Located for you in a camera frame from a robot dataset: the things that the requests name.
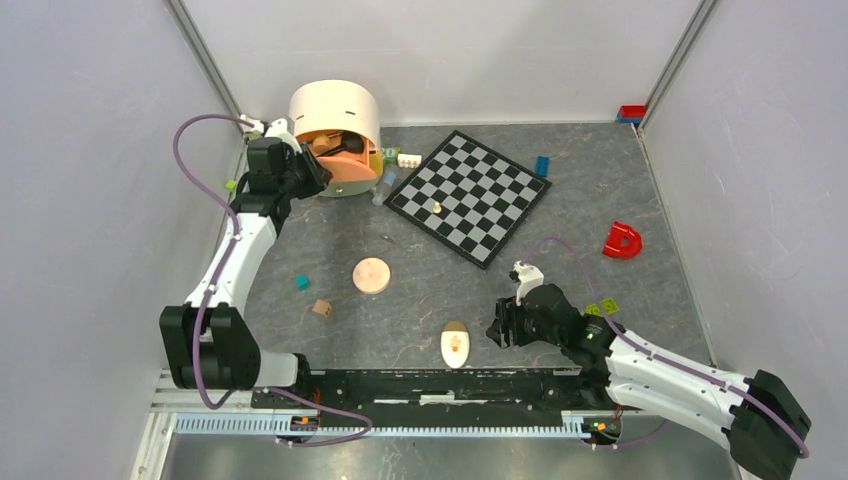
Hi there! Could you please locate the beige makeup sponge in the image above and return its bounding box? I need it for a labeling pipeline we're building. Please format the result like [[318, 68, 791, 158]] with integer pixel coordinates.
[[311, 134, 331, 156]]

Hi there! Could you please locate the black fan brush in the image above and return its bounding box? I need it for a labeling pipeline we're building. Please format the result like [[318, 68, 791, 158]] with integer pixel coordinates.
[[324, 131, 366, 156]]

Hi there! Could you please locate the round pink compact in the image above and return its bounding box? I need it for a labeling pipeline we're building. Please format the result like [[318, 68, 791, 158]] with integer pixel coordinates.
[[352, 257, 391, 295]]

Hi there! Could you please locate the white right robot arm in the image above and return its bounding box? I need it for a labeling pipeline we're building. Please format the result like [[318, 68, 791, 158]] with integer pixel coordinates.
[[486, 284, 812, 479]]

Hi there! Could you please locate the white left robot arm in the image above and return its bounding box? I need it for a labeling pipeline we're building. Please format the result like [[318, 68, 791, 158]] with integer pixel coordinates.
[[159, 137, 332, 408]]

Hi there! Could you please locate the green lego brick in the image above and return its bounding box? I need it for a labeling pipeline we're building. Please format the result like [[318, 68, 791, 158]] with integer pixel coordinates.
[[600, 298, 620, 315]]

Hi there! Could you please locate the white round drawer organizer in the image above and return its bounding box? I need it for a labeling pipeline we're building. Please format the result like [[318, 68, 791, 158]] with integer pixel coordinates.
[[289, 80, 384, 198]]

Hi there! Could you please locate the green toy block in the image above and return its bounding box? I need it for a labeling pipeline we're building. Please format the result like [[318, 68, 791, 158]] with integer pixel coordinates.
[[381, 146, 401, 165]]

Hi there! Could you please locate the red letter D toy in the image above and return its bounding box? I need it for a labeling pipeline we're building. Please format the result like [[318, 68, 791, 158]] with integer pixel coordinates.
[[602, 221, 643, 259]]

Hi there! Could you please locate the small teal cube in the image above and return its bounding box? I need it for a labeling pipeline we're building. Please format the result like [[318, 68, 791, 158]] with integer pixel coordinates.
[[295, 275, 311, 290]]

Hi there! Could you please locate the white lego brick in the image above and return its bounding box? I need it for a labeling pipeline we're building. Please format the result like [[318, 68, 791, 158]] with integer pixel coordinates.
[[396, 153, 423, 169]]

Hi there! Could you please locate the small wooden cube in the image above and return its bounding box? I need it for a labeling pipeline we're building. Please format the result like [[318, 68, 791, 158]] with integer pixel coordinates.
[[312, 299, 333, 318]]

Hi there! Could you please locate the black grey chessboard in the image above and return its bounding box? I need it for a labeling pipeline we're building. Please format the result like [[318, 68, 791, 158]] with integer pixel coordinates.
[[384, 130, 552, 270]]

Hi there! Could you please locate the blue lego brick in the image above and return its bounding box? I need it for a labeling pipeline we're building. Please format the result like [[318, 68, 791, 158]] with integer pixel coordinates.
[[535, 156, 550, 178]]

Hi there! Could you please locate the red blue bricks corner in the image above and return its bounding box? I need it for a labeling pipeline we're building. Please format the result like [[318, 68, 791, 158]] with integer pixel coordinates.
[[616, 104, 647, 125]]

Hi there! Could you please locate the black mounting rail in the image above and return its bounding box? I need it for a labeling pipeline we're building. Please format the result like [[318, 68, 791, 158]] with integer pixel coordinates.
[[290, 367, 619, 429]]

